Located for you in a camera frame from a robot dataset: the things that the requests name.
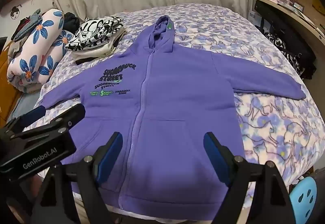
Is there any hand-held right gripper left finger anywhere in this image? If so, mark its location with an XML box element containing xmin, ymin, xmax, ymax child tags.
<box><xmin>30</xmin><ymin>132</ymin><xmax>124</xmax><ymax>224</ymax></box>

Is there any light blue stool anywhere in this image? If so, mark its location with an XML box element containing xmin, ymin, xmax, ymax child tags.
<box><xmin>289</xmin><ymin>176</ymin><xmax>318</xmax><ymax>224</ymax></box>

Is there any purple zip hoodie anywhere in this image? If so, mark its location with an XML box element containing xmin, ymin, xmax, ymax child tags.
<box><xmin>42</xmin><ymin>15</ymin><xmax>307</xmax><ymax>214</ymax></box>

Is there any black white printed folded garment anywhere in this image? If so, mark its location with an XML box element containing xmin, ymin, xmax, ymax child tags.
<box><xmin>65</xmin><ymin>15</ymin><xmax>125</xmax><ymax>52</ymax></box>

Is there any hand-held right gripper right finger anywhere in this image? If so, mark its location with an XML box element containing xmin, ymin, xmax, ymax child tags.
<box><xmin>204</xmin><ymin>132</ymin><xmax>292</xmax><ymax>224</ymax></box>

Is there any grey clothing pile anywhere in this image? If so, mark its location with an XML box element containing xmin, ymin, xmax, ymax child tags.
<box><xmin>11</xmin><ymin>9</ymin><xmax>43</xmax><ymax>42</ymax></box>

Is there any black bag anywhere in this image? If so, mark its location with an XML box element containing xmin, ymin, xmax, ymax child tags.
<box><xmin>255</xmin><ymin>0</ymin><xmax>317</xmax><ymax>80</ymax></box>

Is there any blue floral white quilt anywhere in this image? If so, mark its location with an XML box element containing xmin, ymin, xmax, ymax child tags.
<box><xmin>7</xmin><ymin>8</ymin><xmax>74</xmax><ymax>93</ymax></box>

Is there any cream folded garment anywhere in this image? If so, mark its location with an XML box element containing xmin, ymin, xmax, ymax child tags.
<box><xmin>71</xmin><ymin>27</ymin><xmax>127</xmax><ymax>61</ymax></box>

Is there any purple cat print blanket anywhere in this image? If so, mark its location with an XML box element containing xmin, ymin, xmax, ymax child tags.
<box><xmin>23</xmin><ymin>3</ymin><xmax>325</xmax><ymax>214</ymax></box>

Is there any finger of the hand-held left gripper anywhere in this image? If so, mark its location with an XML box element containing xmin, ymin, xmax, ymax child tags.
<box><xmin>11</xmin><ymin>104</ymin><xmax>86</xmax><ymax>149</ymax></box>
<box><xmin>5</xmin><ymin>107</ymin><xmax>47</xmax><ymax>136</ymax></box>

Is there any orange wooden cabinet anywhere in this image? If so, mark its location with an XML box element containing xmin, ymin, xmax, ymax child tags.
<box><xmin>0</xmin><ymin>36</ymin><xmax>18</xmax><ymax>118</ymax></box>

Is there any black clothes pile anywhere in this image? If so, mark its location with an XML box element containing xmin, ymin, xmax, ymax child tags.
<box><xmin>63</xmin><ymin>12</ymin><xmax>81</xmax><ymax>33</ymax></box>

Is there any black white patterned cloth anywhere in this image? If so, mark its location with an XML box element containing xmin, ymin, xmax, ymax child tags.
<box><xmin>263</xmin><ymin>32</ymin><xmax>305</xmax><ymax>73</ymax></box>

